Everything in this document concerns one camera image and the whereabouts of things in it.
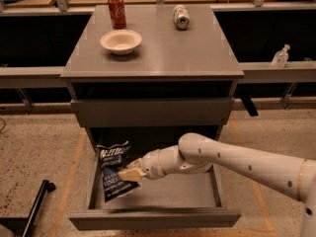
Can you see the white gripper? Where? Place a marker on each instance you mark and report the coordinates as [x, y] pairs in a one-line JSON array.
[[150, 165]]

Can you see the blue chip bag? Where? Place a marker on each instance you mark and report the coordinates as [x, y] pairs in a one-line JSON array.
[[112, 159]]

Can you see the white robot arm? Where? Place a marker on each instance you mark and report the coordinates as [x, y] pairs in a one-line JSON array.
[[292, 176]]

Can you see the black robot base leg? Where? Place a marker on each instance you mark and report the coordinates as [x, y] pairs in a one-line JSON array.
[[23, 226]]

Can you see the open grey middle drawer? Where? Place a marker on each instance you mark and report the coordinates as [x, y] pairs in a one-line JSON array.
[[176, 201]]

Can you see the closed grey top drawer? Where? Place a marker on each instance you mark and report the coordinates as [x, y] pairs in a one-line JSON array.
[[173, 112]]

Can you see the grey drawer cabinet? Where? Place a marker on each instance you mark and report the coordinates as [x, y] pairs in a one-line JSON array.
[[197, 63]]

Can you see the white paper bowl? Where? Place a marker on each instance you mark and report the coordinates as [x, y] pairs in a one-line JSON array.
[[121, 42]]

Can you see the crushed white soda can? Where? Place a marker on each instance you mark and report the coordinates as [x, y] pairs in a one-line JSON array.
[[181, 17]]

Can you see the red cola can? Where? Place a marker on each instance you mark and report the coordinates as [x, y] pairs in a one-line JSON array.
[[117, 13]]

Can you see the clear sanitizer pump bottle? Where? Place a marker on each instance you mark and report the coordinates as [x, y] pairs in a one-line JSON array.
[[281, 57]]

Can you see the grey metal rail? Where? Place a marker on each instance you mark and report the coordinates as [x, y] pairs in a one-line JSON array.
[[31, 77]]

